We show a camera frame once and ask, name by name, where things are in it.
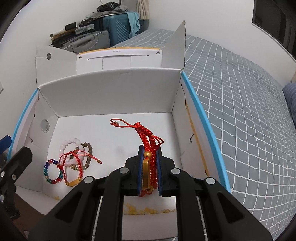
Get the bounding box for amber yellow bead bracelet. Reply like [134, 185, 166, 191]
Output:
[123, 203, 177, 215]

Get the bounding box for teal suitcase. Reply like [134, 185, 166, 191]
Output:
[101, 13, 130, 46]

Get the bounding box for beige left curtain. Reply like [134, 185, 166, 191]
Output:
[137, 0, 151, 20]

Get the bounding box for pink white bead bracelet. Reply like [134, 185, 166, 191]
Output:
[59, 138, 85, 167]

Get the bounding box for grey suitcase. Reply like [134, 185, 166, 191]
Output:
[60, 31, 110, 54]

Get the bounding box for dark window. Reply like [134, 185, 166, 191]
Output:
[252, 0, 295, 58]

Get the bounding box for blue yellow cardboard box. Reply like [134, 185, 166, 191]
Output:
[8, 23, 230, 240]

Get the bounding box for light blue cloth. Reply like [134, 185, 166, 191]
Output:
[126, 11, 140, 38]

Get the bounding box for black headphones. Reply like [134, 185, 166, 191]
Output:
[97, 2, 128, 13]

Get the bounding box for stacked black items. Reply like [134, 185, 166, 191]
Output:
[50, 14, 101, 48]

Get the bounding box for multicolour bead bracelet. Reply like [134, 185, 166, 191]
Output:
[43, 158, 64, 185]

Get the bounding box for brown wooden bead bracelet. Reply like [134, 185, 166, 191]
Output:
[69, 142, 93, 171]

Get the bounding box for grey checked bed sheet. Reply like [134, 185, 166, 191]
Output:
[113, 29, 296, 241]

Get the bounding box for blue striped pillow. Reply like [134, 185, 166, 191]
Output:
[282, 83, 296, 126]

